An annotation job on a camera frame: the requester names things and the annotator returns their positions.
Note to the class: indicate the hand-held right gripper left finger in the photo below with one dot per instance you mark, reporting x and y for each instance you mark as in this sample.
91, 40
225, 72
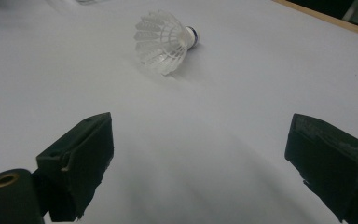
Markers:
77, 161

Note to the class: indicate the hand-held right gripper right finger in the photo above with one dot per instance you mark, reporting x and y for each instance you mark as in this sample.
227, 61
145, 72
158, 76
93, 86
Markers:
329, 161

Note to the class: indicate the white shuttlecock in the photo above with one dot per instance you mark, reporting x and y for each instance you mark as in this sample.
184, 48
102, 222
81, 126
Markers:
163, 43

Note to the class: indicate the white table mat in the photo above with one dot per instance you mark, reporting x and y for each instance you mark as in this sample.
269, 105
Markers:
199, 140

